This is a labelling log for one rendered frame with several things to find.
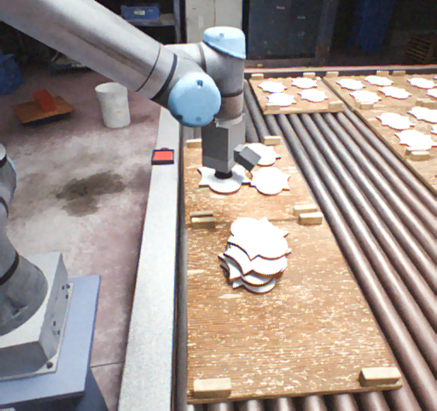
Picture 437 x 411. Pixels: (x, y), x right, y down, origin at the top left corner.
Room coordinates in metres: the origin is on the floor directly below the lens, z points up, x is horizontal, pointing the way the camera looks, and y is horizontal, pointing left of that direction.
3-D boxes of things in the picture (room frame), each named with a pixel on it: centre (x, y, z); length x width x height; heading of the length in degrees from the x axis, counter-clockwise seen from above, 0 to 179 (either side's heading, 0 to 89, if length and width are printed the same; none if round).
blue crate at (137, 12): (5.34, 1.07, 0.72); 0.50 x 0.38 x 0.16; 92
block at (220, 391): (0.26, 0.01, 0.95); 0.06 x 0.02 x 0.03; 94
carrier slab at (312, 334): (0.46, -0.11, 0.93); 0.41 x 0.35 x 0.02; 4
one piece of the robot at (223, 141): (0.65, -0.03, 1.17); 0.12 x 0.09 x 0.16; 62
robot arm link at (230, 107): (0.66, -0.01, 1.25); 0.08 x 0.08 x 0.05
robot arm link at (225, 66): (0.66, -0.01, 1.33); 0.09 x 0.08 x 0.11; 108
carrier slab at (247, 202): (0.88, -0.07, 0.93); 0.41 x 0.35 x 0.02; 5
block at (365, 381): (0.28, -0.26, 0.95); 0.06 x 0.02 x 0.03; 94
